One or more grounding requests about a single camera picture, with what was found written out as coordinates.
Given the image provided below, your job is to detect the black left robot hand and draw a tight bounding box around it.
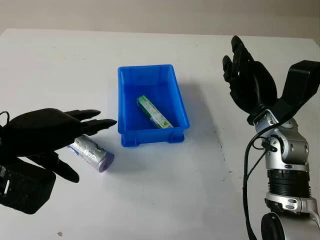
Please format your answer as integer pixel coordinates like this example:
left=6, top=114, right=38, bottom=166
left=0, top=108, right=118, bottom=184

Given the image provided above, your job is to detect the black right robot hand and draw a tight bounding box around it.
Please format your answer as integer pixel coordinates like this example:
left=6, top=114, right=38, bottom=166
left=222, top=35, right=279, bottom=118

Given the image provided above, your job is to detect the silver roll with purple end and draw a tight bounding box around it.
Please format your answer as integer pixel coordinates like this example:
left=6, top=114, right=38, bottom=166
left=66, top=134, right=116, bottom=174

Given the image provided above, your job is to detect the green rectangular box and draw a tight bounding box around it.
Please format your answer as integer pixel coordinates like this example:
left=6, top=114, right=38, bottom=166
left=136, top=94, right=174, bottom=130

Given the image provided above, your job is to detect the blue plastic tray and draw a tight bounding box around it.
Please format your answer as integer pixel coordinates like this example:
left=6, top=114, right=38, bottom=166
left=117, top=63, right=191, bottom=149

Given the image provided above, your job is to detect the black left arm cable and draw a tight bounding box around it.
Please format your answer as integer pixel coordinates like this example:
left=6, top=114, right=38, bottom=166
left=0, top=110, right=11, bottom=128

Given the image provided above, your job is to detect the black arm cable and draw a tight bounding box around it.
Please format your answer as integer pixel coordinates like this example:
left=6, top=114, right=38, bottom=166
left=242, top=126, right=280, bottom=240
left=0, top=110, right=11, bottom=128

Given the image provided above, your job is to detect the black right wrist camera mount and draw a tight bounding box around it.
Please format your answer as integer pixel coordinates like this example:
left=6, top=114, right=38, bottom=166
left=271, top=59, right=320, bottom=127

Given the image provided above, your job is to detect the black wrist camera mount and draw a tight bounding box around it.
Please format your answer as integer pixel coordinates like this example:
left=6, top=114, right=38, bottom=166
left=0, top=159, right=57, bottom=215
left=271, top=59, right=320, bottom=127

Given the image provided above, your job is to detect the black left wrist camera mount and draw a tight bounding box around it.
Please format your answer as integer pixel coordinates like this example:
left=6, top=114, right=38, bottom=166
left=0, top=159, right=57, bottom=215

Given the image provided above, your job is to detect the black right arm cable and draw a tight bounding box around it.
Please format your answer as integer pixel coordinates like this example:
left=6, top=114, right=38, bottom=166
left=242, top=126, right=280, bottom=240

